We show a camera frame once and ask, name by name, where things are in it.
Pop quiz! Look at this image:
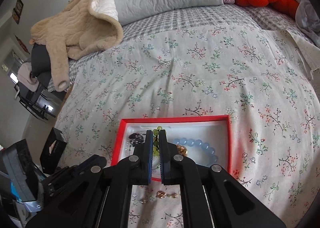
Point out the gold heart earring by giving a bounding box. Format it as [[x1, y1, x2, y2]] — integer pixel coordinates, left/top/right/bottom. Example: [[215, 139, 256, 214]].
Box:
[[156, 191, 178, 199]]

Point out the black hair claw clip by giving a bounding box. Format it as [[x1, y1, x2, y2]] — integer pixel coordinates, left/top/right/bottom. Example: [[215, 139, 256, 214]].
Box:
[[129, 132, 146, 147]]

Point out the green bead bracelet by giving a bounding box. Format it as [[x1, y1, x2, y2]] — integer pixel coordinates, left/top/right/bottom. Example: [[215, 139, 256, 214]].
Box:
[[151, 125, 164, 171]]

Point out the small gold earring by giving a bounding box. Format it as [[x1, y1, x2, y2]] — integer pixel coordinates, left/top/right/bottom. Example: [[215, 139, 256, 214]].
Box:
[[139, 198, 149, 204]]

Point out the red Ace cardboard box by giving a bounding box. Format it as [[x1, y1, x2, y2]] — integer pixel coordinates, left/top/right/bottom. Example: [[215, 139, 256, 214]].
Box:
[[111, 115, 232, 182]]

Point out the floral bed sheet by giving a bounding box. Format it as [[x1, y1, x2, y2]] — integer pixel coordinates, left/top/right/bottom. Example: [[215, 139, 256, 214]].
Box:
[[56, 5, 319, 227]]

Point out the beige fleece blanket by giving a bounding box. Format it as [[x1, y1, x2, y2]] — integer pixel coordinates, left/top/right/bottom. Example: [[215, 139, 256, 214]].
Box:
[[30, 0, 124, 92]]

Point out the grey crumpled cloth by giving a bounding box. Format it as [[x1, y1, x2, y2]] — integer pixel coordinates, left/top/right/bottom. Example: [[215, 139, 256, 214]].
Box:
[[295, 0, 320, 47]]

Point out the light blue bead bracelet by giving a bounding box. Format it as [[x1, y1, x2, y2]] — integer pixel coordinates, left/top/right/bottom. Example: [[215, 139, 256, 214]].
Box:
[[172, 137, 220, 167]]

